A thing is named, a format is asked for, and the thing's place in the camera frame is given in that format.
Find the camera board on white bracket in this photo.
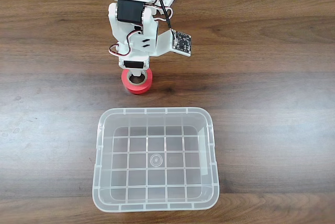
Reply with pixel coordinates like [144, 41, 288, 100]
[155, 28, 194, 58]

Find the red tape roll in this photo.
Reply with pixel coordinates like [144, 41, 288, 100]
[120, 69, 154, 96]

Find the black camera cable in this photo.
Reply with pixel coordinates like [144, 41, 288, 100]
[154, 0, 175, 38]

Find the clear plastic box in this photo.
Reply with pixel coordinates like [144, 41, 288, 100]
[91, 107, 220, 213]

